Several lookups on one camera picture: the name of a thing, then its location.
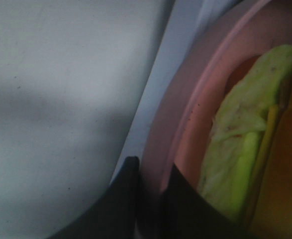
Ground white microwave oven body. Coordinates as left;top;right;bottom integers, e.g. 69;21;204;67
111;0;238;179

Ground sandwich with lettuce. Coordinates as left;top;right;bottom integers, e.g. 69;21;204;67
197;45;292;239

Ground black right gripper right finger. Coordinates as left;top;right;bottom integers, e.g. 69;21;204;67
160;166;250;239

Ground pink round plate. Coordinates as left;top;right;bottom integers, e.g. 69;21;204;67
142;0;292;200

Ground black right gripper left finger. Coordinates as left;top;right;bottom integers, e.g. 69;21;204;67
50;156;139;239

